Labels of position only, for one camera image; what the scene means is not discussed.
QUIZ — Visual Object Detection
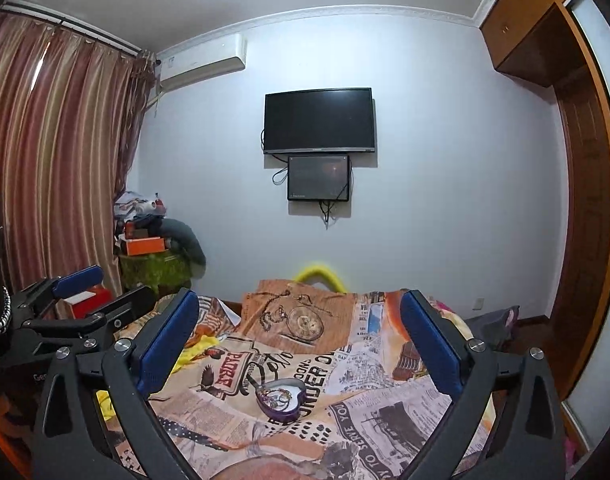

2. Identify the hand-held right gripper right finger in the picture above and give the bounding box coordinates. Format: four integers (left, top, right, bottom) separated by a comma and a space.
400, 288, 566, 480

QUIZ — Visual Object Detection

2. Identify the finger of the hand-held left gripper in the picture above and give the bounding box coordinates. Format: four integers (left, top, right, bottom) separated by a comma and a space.
22, 285, 158, 336
15, 265, 105, 321

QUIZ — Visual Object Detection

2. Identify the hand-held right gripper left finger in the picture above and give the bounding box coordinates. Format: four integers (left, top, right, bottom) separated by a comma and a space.
32, 287, 201, 480

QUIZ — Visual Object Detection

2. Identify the gold jewelry pile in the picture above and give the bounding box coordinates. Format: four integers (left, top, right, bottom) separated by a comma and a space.
262, 389, 296, 408

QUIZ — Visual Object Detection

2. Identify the purple heart-shaped box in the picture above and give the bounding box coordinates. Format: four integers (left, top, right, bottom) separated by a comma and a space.
255, 379, 306, 420

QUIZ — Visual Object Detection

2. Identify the red and white box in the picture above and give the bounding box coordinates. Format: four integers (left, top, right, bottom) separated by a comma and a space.
58, 287, 111, 320

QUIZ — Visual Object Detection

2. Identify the yellow cloth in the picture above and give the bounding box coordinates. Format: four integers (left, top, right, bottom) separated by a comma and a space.
95, 335, 221, 421

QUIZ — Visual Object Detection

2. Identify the orange box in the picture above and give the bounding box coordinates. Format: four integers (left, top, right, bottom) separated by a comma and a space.
125, 236, 168, 256

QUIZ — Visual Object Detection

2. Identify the dark bag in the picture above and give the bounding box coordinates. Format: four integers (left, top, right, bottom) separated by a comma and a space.
462, 305, 520, 346

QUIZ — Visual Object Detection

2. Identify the printed blanket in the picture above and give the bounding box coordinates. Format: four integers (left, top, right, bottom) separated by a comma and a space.
98, 280, 496, 480

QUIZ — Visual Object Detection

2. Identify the grey green cushion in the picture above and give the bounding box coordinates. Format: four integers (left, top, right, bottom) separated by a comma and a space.
157, 217, 207, 278

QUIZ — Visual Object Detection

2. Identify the white bag pile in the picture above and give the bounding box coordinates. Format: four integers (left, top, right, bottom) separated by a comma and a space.
114, 191, 166, 221

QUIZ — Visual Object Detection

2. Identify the pocket watch print pillow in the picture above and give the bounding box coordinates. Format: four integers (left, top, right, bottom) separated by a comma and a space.
241, 280, 358, 346

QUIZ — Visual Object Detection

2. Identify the striped curtain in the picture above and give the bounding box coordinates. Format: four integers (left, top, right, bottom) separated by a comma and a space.
0, 10, 158, 301

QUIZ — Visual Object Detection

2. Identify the yellow foam hoop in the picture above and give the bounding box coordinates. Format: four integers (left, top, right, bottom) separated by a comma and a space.
295, 261, 348, 293

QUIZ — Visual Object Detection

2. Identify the brown wooden door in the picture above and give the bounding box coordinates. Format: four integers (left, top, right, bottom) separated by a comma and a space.
555, 85, 610, 396

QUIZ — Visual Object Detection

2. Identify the white air conditioner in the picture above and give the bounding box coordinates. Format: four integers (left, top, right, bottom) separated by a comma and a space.
157, 32, 247, 92

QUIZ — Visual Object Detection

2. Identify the wooden overhead cabinet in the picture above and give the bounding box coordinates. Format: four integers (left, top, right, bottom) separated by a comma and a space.
480, 0, 580, 86

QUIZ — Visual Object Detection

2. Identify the small black wall monitor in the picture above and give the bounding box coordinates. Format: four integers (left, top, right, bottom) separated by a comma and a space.
287, 154, 352, 202

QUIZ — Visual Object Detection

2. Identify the black wall television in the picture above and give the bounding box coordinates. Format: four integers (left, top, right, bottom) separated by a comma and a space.
263, 87, 376, 155

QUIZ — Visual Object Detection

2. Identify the curtain rail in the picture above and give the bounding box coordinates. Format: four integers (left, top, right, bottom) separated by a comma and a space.
0, 2, 143, 53

